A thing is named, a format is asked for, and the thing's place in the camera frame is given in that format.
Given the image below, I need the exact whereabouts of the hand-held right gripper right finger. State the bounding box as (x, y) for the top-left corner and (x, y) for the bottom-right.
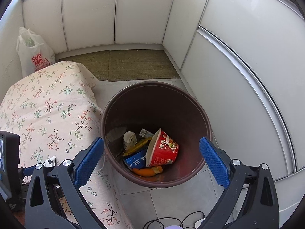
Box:
(199, 136), (280, 229)

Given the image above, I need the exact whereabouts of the red instant noodle bowl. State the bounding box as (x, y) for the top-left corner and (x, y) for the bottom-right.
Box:
(145, 128), (179, 168)

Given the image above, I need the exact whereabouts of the brown plastic bucket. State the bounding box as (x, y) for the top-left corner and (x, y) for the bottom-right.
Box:
(100, 81), (212, 188)

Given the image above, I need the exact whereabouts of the blue drink carton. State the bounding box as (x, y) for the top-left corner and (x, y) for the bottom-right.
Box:
(123, 147), (149, 170)

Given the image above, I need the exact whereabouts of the floral tablecloth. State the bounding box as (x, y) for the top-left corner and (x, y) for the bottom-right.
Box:
(0, 61), (134, 229)

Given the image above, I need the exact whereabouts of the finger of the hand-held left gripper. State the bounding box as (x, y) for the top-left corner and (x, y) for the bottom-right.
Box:
(18, 166), (36, 177)

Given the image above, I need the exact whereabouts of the orange food scrap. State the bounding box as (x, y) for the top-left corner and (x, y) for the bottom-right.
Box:
(132, 166), (164, 177)

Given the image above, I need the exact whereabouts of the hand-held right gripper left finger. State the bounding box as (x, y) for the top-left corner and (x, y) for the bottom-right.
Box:
(25, 136), (105, 229)

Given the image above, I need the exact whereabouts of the white cabinet under window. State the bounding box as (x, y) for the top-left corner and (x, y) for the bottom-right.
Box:
(21, 0), (178, 54)

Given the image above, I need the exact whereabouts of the woven floor mat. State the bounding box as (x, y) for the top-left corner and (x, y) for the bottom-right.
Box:
(58, 50), (110, 81)
(108, 49), (181, 83)

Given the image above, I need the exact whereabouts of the black cable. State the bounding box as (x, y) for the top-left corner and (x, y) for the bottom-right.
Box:
(143, 211), (205, 229)

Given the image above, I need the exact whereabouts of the small white foil packet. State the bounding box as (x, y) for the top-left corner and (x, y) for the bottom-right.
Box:
(139, 129), (155, 139)

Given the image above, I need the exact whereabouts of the white plastic shopping bag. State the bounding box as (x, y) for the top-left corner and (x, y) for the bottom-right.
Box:
(16, 27), (56, 76)

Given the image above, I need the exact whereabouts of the yellow snack wrapper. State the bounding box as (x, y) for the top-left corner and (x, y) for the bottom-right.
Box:
(123, 136), (154, 158)

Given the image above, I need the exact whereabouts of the white paper cup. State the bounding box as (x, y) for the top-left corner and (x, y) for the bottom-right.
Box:
(123, 131), (137, 153)

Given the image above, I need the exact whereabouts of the white curved cabinet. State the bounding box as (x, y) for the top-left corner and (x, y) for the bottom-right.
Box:
(162, 0), (305, 220)

